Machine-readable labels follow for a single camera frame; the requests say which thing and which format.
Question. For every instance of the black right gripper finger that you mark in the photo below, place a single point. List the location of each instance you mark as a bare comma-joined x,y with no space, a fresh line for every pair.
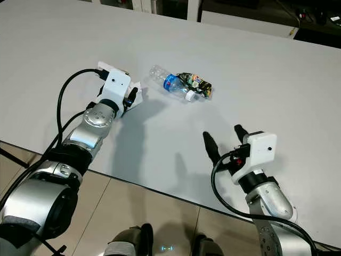
213,149
242,134

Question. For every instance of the white paper sheet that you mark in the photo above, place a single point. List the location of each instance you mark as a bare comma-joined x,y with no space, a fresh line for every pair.
139,93

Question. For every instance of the dark colourful snack wrapper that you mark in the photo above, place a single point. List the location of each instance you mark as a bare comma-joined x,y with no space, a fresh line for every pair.
200,85

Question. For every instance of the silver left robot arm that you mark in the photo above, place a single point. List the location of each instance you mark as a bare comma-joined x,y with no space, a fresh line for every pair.
42,208

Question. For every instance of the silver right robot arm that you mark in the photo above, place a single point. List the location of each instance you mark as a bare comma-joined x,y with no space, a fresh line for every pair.
272,202

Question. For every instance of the clear plastic bottle blue label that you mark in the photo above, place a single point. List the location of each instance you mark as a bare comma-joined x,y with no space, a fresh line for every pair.
170,82

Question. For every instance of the grey right robot leg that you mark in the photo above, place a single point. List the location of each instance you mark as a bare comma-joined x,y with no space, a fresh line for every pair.
208,246

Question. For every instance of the grey robot leg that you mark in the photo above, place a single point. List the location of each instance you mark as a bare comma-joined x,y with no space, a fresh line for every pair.
128,242
208,246

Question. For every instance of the white low cabinet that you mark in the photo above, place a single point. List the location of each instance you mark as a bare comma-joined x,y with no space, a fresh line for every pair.
245,24

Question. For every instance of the grey left robot leg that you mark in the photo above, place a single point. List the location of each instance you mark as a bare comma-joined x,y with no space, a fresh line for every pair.
128,242

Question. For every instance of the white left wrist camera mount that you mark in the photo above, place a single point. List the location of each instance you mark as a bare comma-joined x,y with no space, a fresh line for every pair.
117,85

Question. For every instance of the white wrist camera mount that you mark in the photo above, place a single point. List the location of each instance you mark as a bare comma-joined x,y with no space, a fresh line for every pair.
117,85
264,149

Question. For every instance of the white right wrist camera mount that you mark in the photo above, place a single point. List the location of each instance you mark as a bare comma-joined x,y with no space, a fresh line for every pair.
264,149

